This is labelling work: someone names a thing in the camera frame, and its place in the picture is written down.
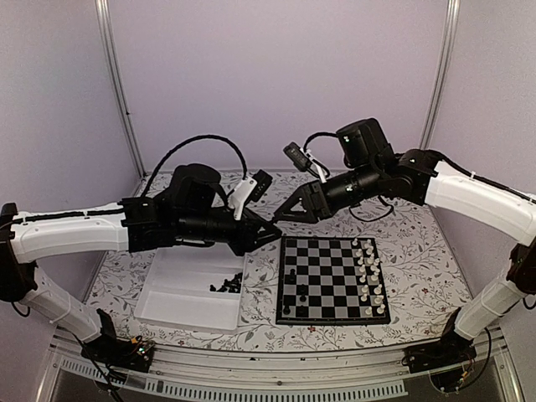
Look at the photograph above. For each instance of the aluminium front rail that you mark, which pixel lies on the aluminium front rail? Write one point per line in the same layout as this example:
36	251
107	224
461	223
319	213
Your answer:
366	374

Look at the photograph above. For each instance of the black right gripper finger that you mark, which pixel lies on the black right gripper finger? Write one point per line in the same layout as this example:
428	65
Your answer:
297	201
300	216

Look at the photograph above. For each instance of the pile of black chess pieces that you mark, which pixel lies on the pile of black chess pieces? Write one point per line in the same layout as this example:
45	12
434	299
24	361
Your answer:
233	285

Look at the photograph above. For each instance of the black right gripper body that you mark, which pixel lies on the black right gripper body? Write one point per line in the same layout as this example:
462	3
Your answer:
366	186

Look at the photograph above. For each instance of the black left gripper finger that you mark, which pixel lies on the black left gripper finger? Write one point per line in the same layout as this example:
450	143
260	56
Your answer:
256	241
255	224

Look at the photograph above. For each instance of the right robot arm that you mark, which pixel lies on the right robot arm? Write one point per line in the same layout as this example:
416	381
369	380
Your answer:
504	214

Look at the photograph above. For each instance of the aluminium frame post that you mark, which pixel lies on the aluminium frame post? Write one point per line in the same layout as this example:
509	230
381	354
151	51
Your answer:
107	38
448	41

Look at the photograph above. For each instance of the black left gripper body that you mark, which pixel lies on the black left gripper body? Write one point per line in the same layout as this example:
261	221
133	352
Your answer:
193	226

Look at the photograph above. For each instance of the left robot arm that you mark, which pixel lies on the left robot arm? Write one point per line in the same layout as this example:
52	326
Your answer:
28	238

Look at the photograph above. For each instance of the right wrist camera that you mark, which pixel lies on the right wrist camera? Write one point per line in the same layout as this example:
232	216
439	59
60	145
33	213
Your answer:
305	162

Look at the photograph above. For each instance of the aluminium frame post left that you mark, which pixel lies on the aluminium frame post left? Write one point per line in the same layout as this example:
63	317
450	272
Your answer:
107	38

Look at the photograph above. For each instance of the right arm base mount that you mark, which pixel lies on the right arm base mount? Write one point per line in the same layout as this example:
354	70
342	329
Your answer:
453	359

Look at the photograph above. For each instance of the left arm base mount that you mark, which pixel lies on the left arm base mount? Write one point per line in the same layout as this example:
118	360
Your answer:
135	354

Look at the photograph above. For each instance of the aluminium frame post right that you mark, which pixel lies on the aluminium frame post right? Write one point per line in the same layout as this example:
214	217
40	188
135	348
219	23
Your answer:
448	41

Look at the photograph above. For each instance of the black and silver chessboard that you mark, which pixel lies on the black and silver chessboard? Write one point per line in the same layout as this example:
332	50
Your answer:
337	293

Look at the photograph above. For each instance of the white plastic tray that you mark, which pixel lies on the white plastic tray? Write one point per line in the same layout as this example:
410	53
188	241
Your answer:
182	289

